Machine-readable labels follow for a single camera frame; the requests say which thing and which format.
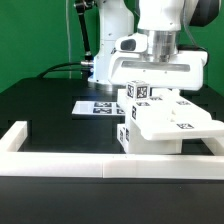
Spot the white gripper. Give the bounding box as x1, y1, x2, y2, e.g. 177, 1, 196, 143
108, 32, 208, 91

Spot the black camera stand pole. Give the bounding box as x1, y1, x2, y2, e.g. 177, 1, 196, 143
74, 0, 95, 66

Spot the black cable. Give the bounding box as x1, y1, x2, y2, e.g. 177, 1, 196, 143
36, 61, 92, 79

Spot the white chair back part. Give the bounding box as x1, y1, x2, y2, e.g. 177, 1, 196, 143
136, 89, 224, 140

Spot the white U-shaped fence frame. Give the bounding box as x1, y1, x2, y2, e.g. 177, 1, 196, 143
0, 121, 224, 180

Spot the white chair back bar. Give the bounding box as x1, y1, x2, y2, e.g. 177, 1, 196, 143
117, 89, 172, 123

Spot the white tag sheet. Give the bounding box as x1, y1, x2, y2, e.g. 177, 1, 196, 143
72, 101, 125, 116

